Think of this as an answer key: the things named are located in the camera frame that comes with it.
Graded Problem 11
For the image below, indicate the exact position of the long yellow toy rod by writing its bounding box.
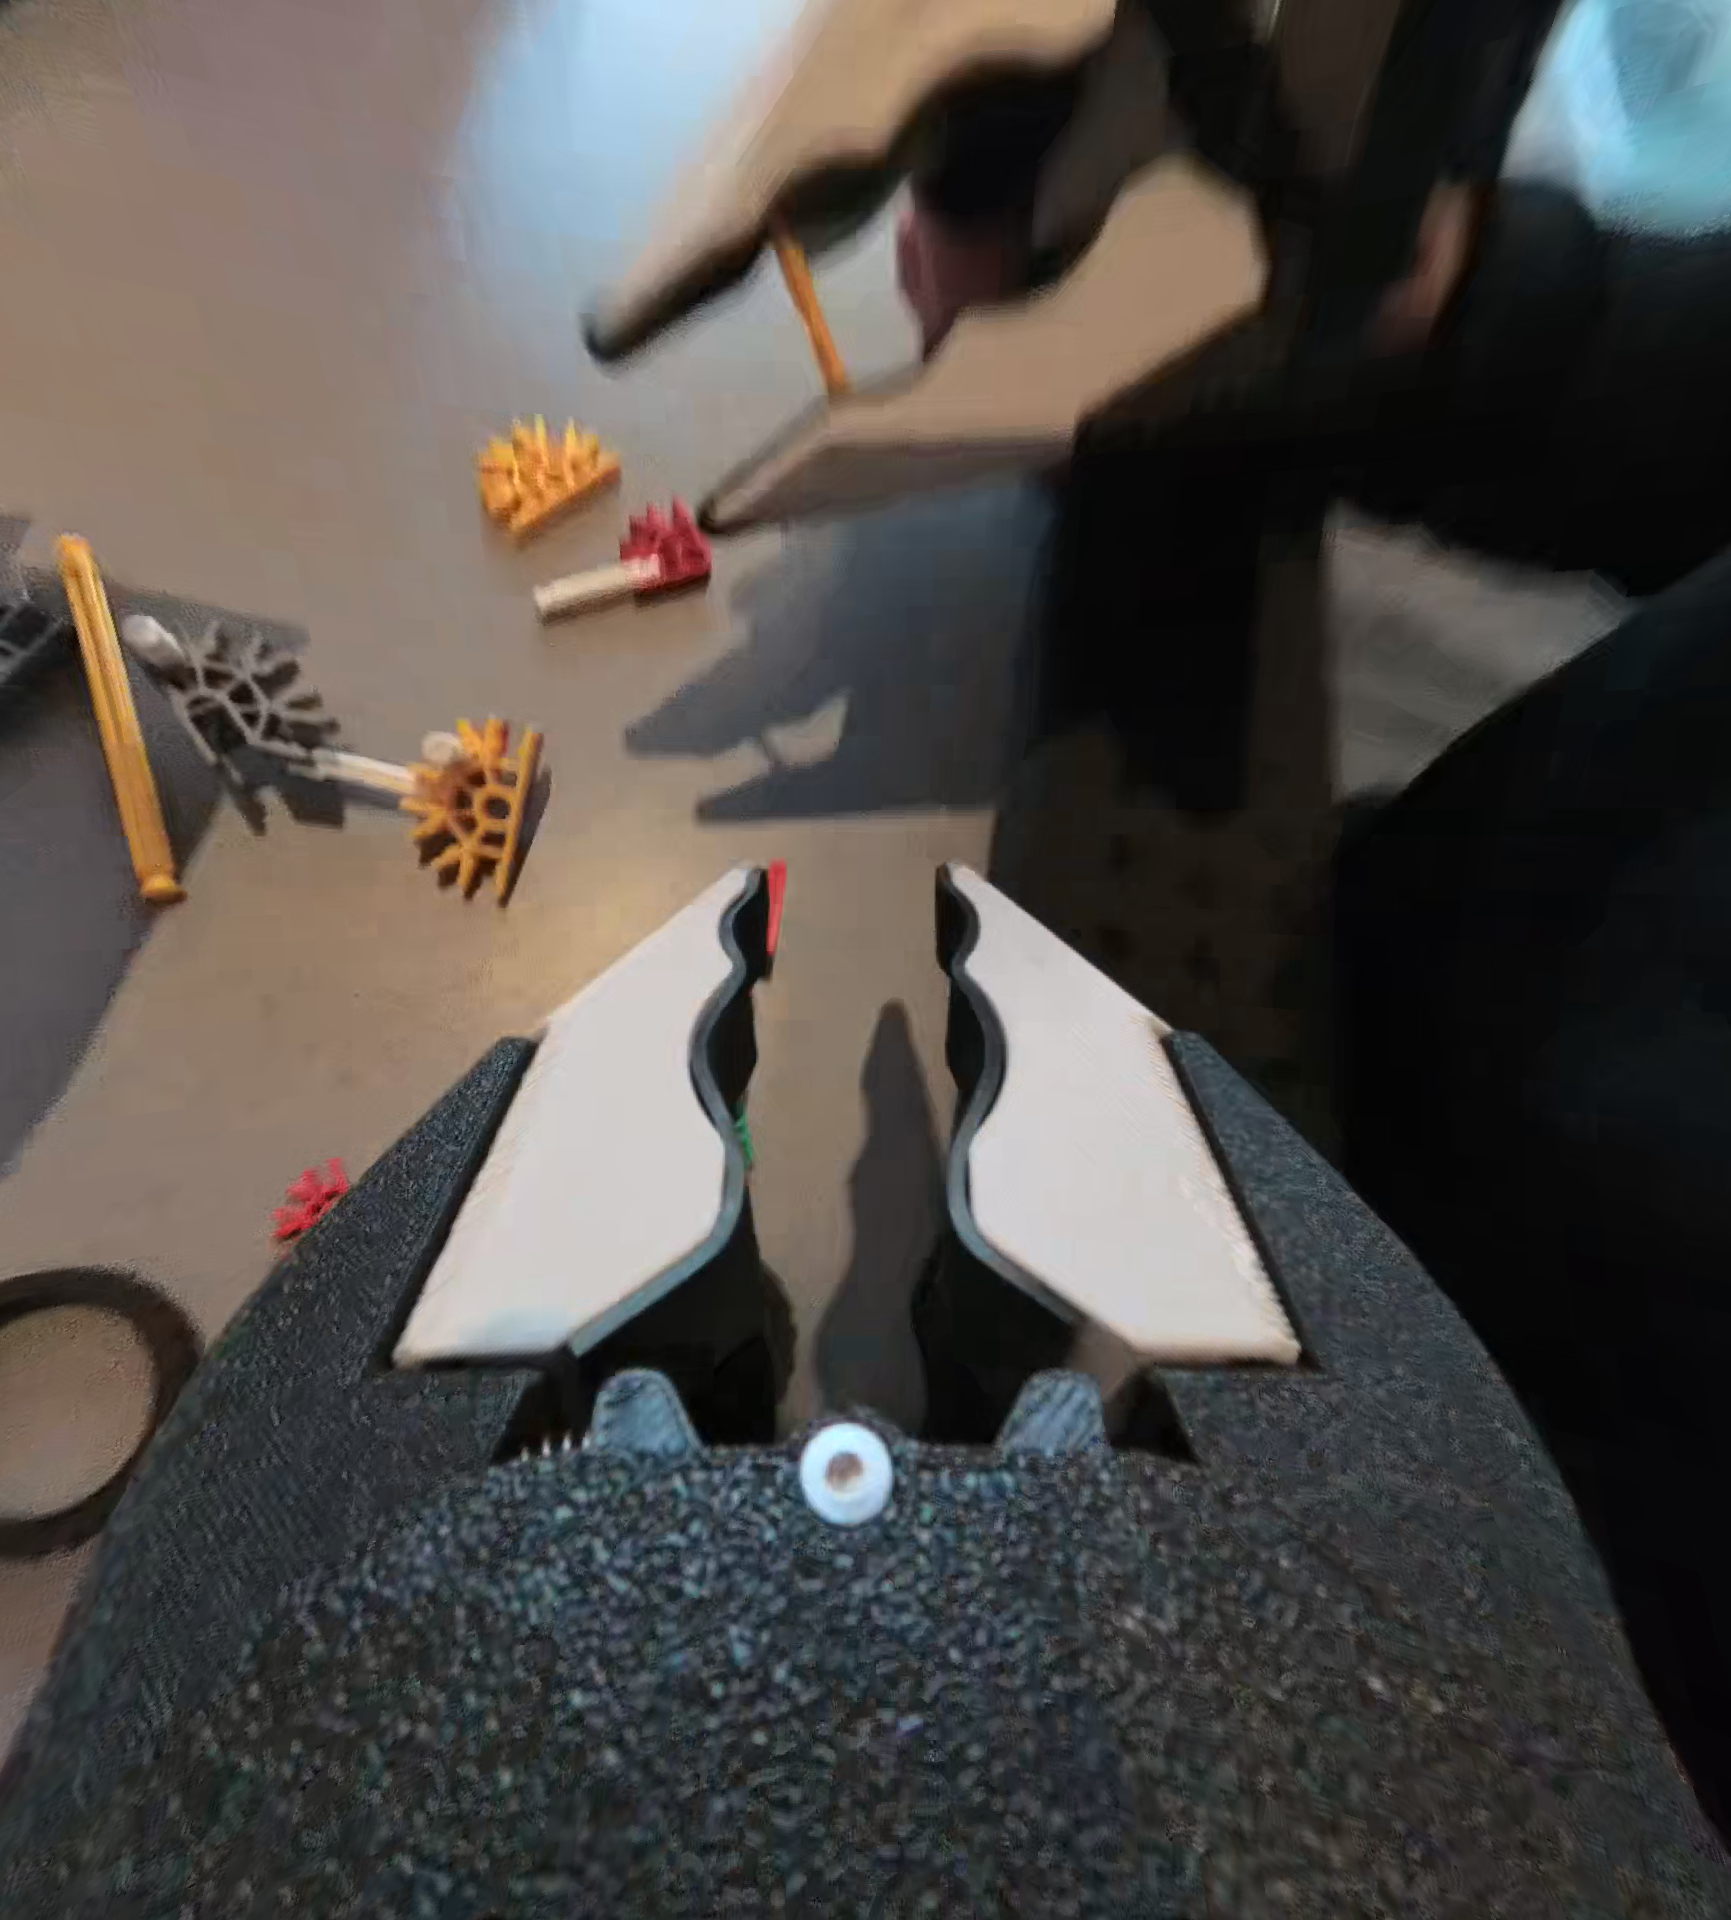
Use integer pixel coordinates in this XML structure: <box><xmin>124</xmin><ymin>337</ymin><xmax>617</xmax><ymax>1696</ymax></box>
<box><xmin>50</xmin><ymin>536</ymin><xmax>192</xmax><ymax>906</ymax></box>

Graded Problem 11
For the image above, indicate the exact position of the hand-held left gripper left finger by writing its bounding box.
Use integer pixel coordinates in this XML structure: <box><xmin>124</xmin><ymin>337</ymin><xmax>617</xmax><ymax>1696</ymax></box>
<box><xmin>392</xmin><ymin>860</ymin><xmax>773</xmax><ymax>1368</ymax></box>

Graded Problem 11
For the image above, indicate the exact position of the black toy tyre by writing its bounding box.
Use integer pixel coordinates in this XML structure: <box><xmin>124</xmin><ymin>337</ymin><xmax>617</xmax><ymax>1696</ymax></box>
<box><xmin>0</xmin><ymin>1262</ymin><xmax>209</xmax><ymax>1562</ymax></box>

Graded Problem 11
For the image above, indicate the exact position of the red connector with white rod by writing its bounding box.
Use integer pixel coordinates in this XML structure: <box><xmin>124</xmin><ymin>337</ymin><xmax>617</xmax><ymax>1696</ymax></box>
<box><xmin>530</xmin><ymin>494</ymin><xmax>717</xmax><ymax>623</ymax></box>

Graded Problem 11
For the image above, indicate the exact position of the person's right hand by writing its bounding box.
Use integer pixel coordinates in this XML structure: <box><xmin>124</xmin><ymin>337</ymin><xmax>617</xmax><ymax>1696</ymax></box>
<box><xmin>1372</xmin><ymin>180</ymin><xmax>1484</xmax><ymax>360</ymax></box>

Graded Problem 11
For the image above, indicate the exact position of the short yellow toy rod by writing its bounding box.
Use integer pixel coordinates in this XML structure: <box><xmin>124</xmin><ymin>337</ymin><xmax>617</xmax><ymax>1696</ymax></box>
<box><xmin>769</xmin><ymin>219</ymin><xmax>859</xmax><ymax>401</ymax></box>

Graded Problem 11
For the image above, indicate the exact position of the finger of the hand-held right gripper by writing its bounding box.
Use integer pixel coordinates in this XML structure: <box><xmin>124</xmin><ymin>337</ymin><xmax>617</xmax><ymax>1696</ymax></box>
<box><xmin>698</xmin><ymin>148</ymin><xmax>1276</xmax><ymax>539</ymax></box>
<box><xmin>578</xmin><ymin>0</ymin><xmax>1158</xmax><ymax>364</ymax></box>

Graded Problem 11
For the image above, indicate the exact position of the person's right forearm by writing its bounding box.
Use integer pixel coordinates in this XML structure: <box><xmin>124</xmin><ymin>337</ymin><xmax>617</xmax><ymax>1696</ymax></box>
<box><xmin>1405</xmin><ymin>172</ymin><xmax>1731</xmax><ymax>584</ymax></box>

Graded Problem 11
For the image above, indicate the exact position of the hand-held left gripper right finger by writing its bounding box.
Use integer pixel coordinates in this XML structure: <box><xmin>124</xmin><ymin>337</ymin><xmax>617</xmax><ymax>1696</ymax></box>
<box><xmin>938</xmin><ymin>860</ymin><xmax>1307</xmax><ymax>1372</ymax></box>

